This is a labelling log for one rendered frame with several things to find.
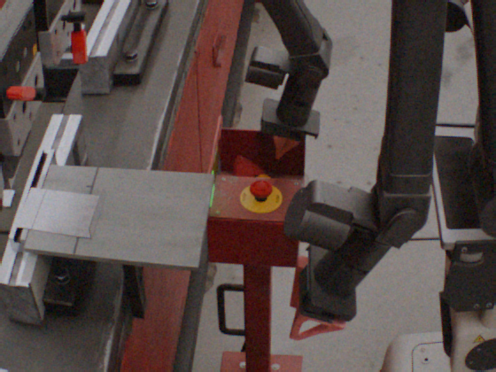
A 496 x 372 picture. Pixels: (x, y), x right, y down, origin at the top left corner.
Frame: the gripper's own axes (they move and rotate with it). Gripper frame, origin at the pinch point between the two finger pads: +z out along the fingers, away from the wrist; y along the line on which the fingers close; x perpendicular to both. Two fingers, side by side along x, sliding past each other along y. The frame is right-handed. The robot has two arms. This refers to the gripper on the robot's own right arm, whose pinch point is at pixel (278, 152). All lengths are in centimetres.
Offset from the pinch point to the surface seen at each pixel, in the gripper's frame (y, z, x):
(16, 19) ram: 44, -46, 38
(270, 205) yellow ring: 0.1, 2.2, 11.1
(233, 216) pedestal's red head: 5.9, 3.9, 14.2
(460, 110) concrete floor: -76, 62, -120
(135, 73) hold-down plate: 29.0, -3.1, -9.3
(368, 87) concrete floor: -43, 71, -128
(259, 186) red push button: 2.8, 0.0, 9.7
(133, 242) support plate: 21.5, -14.6, 42.0
